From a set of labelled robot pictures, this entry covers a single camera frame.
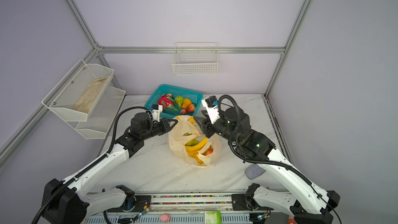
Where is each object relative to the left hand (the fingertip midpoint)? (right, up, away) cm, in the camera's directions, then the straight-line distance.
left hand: (177, 122), depth 75 cm
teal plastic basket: (+7, +14, +35) cm, 39 cm away
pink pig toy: (-5, -43, -7) cm, 44 cm away
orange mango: (0, +11, +34) cm, 36 cm away
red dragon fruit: (-14, +12, +31) cm, 36 cm away
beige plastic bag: (+1, -5, +3) cm, 6 cm away
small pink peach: (-2, +5, +32) cm, 32 cm away
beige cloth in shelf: (-46, +10, +1) cm, 47 cm away
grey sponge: (+39, -27, +6) cm, 48 cm away
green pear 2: (+6, -14, +14) cm, 21 cm away
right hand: (+9, +4, -16) cm, 19 cm away
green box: (+17, -43, -7) cm, 46 cm away
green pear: (-4, +13, +35) cm, 38 cm away
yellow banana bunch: (+7, -17, +11) cm, 22 cm away
